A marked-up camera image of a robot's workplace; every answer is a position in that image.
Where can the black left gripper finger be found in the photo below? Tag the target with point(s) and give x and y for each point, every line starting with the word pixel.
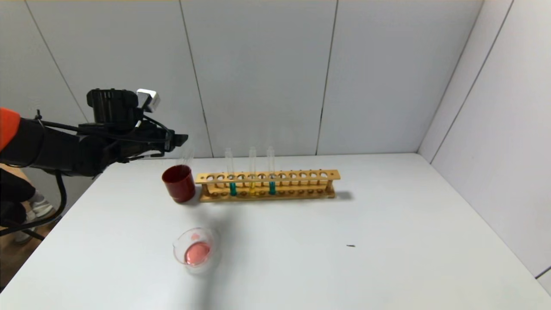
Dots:
pixel 180 135
pixel 178 141

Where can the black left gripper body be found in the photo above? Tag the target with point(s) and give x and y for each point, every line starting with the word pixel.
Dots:
pixel 171 141

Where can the red pigment glass test tube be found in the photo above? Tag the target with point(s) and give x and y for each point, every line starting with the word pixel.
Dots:
pixel 186 157

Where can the blue pigment glass test tube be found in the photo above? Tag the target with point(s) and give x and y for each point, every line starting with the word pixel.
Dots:
pixel 233 189

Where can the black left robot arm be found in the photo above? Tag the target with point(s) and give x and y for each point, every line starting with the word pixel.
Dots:
pixel 56 150

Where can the yellow pigment glass test tube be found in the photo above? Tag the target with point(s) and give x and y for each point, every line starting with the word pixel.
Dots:
pixel 252 187

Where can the teal pigment glass test tube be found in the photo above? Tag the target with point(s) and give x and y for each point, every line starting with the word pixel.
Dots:
pixel 272 188

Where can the wooden test tube rack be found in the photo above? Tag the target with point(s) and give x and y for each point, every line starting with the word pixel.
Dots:
pixel 297 195

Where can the dark red cup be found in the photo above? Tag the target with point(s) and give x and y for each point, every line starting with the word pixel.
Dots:
pixel 178 189

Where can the clear glass beaker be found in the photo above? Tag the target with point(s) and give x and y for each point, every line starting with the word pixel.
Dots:
pixel 197 254

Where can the white sneaker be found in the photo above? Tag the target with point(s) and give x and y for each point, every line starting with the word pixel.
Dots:
pixel 21 235
pixel 43 206

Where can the black chair leg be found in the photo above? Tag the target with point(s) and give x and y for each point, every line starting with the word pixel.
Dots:
pixel 33 235

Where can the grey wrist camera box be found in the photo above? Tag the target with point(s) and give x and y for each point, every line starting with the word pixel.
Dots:
pixel 148 99

